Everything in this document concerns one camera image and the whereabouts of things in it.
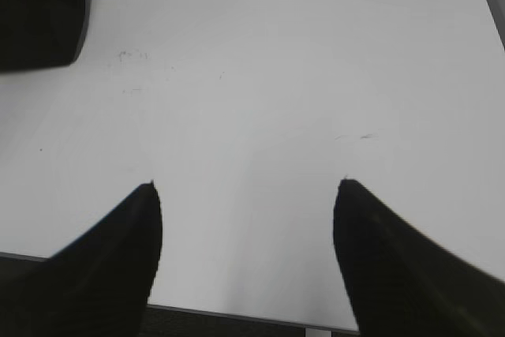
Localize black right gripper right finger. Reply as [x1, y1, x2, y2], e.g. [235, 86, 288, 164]
[333, 178, 504, 336]

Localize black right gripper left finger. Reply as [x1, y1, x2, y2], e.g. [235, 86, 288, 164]
[1, 182, 163, 337]

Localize black tote bag tan handles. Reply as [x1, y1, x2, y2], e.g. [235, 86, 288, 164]
[1, 0, 86, 73]

